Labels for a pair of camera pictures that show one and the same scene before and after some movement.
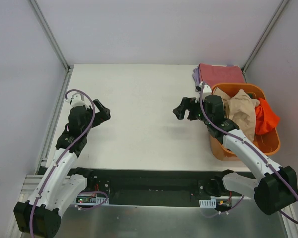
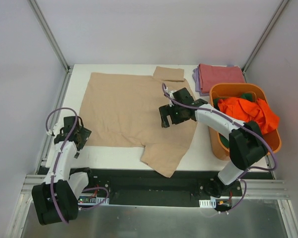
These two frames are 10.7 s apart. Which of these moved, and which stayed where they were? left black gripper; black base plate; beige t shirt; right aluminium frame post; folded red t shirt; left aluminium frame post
Moved: beige t shirt; left black gripper
Stayed: left aluminium frame post; right aluminium frame post; folded red t shirt; black base plate
